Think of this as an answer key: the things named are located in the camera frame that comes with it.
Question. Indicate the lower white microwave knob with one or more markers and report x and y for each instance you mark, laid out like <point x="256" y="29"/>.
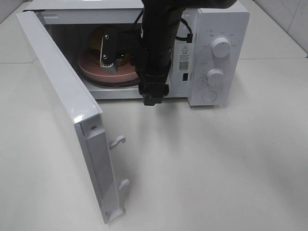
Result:
<point x="215" y="77"/>

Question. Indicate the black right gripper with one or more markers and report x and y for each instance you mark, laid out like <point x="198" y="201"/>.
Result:
<point x="150" y="42"/>

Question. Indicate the white microwave oven body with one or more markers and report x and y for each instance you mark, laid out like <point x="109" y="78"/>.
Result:
<point x="70" y="22"/>

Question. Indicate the white microwave knob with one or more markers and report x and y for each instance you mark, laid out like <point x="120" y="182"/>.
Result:
<point x="221" y="46"/>
<point x="215" y="77"/>

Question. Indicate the glass microwave turntable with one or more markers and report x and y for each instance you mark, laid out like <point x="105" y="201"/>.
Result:
<point x="125" y="84"/>

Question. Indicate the round white door button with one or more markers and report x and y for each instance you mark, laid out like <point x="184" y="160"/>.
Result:
<point x="209" y="96"/>

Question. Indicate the burger with lettuce and cheese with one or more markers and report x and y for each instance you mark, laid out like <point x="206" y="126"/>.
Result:
<point x="95" y="39"/>

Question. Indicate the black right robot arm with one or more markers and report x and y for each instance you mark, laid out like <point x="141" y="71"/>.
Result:
<point x="161" y="5"/>

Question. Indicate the white warning label sticker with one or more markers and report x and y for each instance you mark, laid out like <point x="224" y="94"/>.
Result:
<point x="184" y="56"/>

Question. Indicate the upper white microwave knob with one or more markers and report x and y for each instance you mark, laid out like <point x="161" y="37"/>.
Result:
<point x="221" y="46"/>

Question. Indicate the pink plate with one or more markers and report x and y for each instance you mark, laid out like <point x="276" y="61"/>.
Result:
<point x="93" y="71"/>

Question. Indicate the white microwave door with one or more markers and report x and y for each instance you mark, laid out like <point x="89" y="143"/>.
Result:
<point x="76" y="112"/>

